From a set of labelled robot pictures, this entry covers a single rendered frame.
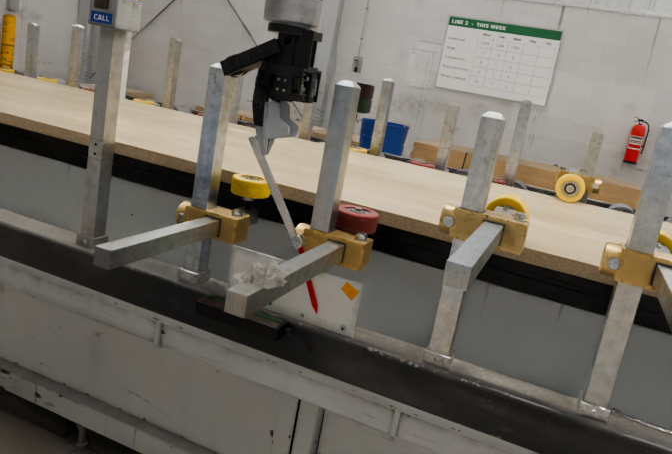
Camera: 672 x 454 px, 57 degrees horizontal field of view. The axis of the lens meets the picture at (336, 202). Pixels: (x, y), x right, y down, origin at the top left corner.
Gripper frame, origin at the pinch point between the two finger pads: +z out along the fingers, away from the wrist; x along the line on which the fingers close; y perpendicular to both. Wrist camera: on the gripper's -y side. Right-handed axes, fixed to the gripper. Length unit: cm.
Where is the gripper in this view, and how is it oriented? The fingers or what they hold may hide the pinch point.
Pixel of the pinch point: (262, 146)
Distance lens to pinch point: 104.9
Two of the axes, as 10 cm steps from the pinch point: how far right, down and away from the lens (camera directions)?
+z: -1.6, 9.7, 2.0
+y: 9.1, 2.2, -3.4
